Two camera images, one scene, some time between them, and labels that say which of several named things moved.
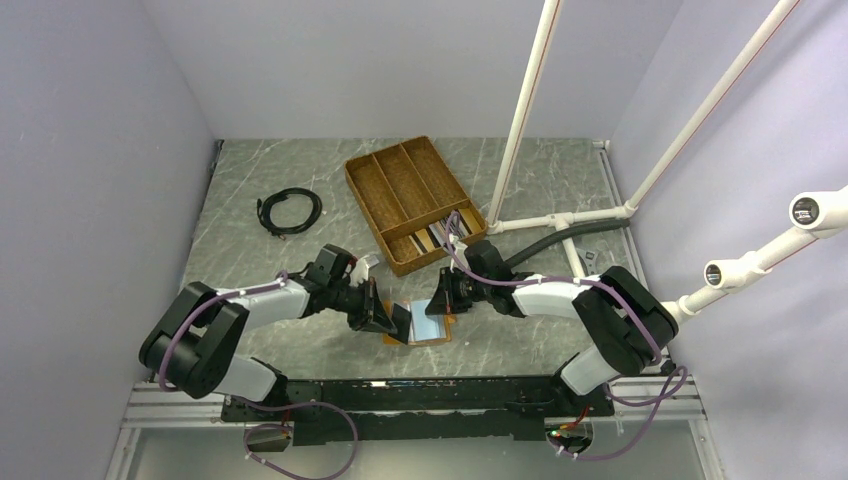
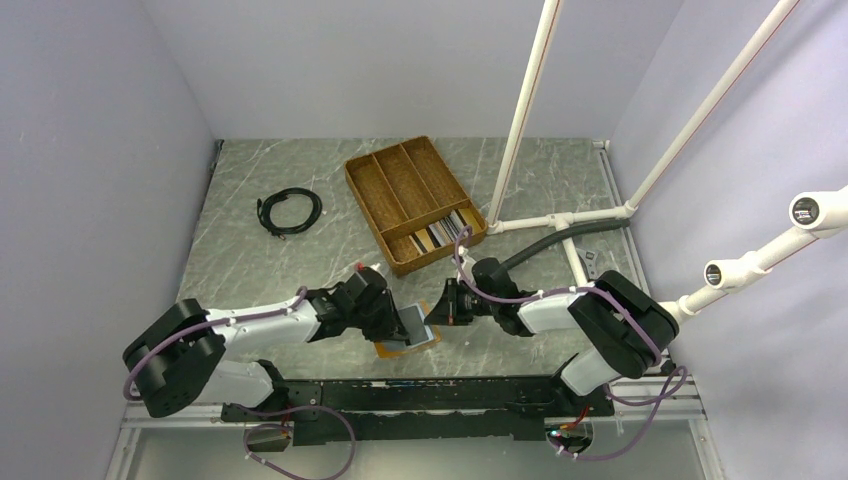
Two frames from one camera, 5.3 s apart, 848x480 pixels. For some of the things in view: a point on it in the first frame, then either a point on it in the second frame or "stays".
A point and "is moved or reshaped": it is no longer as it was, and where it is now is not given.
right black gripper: [445, 300] → [446, 311]
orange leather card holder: [423, 328] is moved or reshaped
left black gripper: [370, 315] → [390, 324]
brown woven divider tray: [407, 194] stays
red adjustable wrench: [589, 258] stays
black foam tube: [567, 232] stays
